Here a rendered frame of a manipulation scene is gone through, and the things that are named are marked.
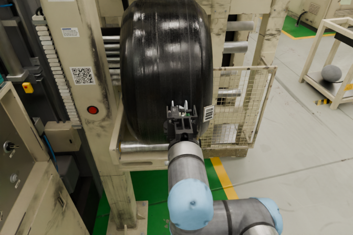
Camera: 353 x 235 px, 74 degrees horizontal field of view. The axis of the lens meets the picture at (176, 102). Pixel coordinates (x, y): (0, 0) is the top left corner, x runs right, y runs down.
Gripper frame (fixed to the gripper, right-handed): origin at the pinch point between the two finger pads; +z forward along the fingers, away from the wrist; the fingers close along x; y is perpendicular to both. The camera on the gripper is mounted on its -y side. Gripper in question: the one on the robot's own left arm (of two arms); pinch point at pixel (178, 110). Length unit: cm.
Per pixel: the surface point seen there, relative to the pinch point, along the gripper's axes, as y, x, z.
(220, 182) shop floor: -114, -38, 68
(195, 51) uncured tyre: 15.4, -5.2, 7.2
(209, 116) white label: -4.9, -10.1, 3.5
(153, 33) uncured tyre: 19.9, 6.7, 11.1
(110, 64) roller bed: -10, 33, 63
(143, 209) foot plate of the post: -115, 22, 49
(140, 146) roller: -28.2, 14.8, 17.2
